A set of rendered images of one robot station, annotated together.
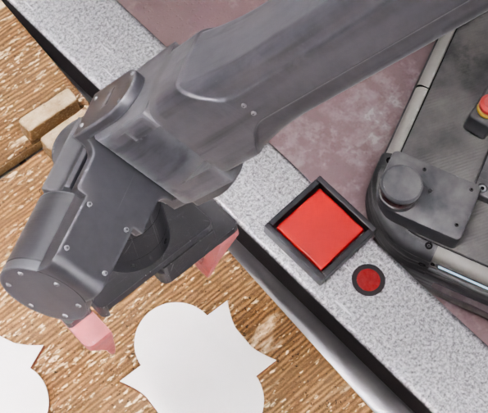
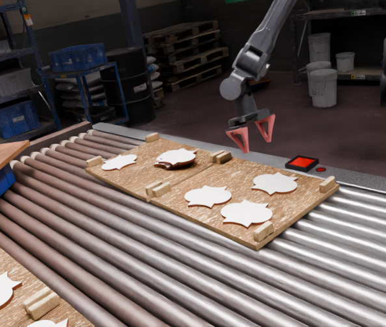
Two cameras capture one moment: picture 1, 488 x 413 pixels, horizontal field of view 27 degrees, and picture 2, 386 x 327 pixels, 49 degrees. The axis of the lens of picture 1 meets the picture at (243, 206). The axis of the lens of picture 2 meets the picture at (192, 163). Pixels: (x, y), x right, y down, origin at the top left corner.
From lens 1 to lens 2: 0.94 m
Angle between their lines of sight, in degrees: 45
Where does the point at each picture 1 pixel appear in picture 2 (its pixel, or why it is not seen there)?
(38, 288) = (229, 86)
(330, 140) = not seen: hidden behind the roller
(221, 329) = (278, 176)
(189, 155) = (257, 55)
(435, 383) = (351, 180)
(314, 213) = (298, 160)
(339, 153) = not seen: hidden behind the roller
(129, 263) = (248, 109)
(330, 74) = (281, 9)
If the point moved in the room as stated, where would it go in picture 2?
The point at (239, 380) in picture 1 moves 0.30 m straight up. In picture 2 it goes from (287, 181) to (279, 77)
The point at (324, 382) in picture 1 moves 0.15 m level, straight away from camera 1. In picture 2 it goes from (314, 180) to (324, 158)
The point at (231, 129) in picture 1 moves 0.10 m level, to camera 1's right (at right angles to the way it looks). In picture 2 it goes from (265, 37) to (305, 30)
